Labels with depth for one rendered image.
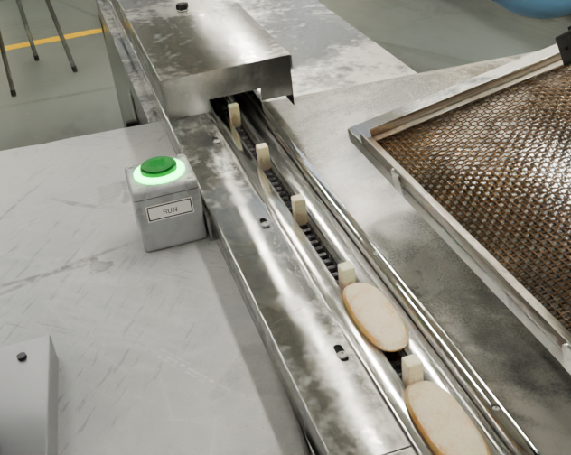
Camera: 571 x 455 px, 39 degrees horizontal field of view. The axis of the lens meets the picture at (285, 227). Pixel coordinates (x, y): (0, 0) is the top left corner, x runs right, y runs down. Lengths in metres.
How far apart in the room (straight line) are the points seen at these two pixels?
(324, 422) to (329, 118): 0.62
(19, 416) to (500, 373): 0.39
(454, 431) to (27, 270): 0.51
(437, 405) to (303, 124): 0.61
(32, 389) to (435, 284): 0.38
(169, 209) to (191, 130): 0.21
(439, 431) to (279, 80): 0.64
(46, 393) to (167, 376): 0.10
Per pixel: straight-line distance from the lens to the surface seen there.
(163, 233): 0.88
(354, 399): 0.61
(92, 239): 0.94
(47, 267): 0.91
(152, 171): 0.86
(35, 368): 0.72
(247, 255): 0.78
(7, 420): 0.68
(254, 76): 1.10
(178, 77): 1.07
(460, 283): 0.79
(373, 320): 0.68
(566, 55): 0.69
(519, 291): 0.67
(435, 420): 0.60
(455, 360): 0.64
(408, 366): 0.62
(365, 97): 1.20
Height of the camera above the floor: 1.28
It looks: 31 degrees down
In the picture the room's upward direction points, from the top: 7 degrees counter-clockwise
